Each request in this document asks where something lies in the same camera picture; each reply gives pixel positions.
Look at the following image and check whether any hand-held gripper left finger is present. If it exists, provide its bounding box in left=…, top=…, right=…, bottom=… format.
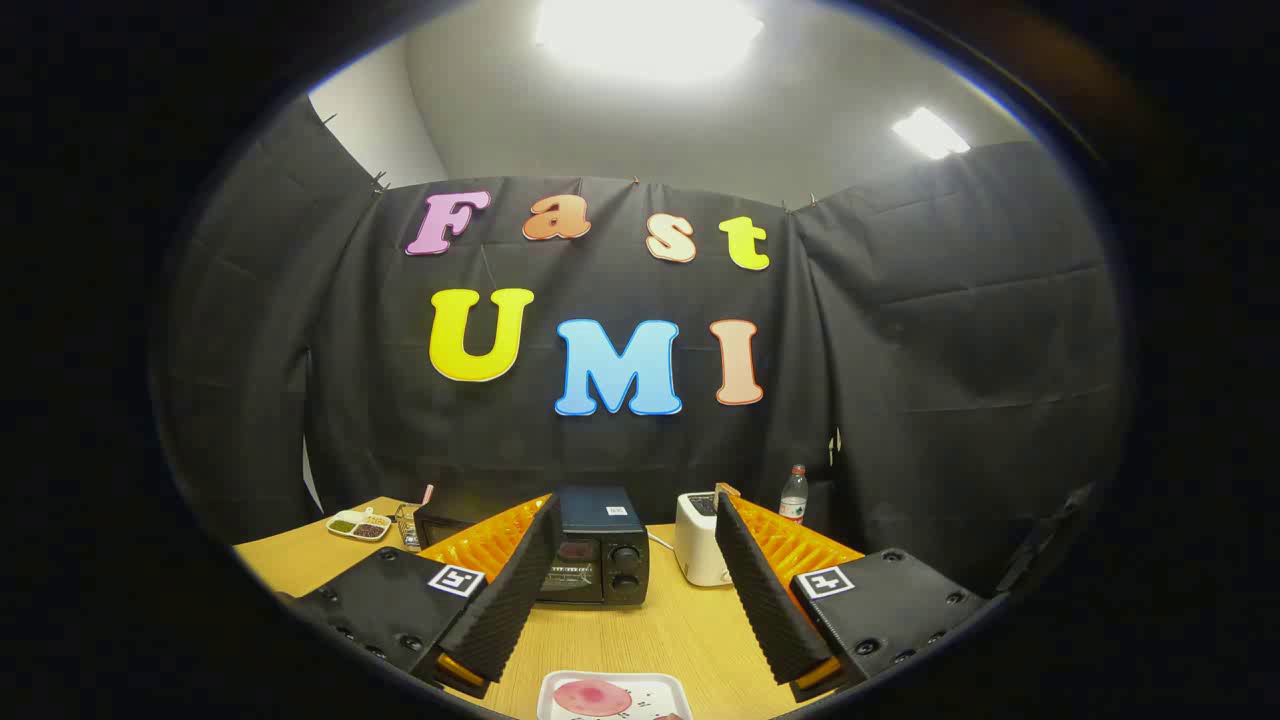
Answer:
left=290, top=492, right=563, bottom=701

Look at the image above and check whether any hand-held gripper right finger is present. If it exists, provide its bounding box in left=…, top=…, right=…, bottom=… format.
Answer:
left=714, top=483, right=991, bottom=703

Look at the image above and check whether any black toaster oven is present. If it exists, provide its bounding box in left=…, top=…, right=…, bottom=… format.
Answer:
left=415, top=486, right=651, bottom=607

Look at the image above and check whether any pink ham slice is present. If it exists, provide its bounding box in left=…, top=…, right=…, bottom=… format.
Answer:
left=553, top=679, right=633, bottom=717

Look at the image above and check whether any white square cherry-print plate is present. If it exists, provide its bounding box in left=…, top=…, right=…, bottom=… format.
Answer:
left=537, top=670, right=693, bottom=720

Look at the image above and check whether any white pop-up toaster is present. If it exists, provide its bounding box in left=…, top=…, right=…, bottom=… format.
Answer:
left=675, top=490, right=736, bottom=588

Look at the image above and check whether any clear plastic water bottle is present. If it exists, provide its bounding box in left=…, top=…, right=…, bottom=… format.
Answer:
left=779, top=464, right=809, bottom=526

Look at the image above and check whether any white divided dish of beans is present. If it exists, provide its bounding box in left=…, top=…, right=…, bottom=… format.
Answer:
left=326, top=507, right=392, bottom=542

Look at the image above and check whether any black backdrop cloth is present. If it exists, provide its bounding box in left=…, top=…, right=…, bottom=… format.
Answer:
left=150, top=95, right=1131, bottom=601

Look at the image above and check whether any small ceiling light panel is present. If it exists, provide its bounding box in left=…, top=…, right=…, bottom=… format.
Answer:
left=892, top=107, right=971, bottom=161

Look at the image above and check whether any large ceiling light panel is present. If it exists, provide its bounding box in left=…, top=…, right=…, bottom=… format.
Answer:
left=535, top=0, right=766, bottom=81

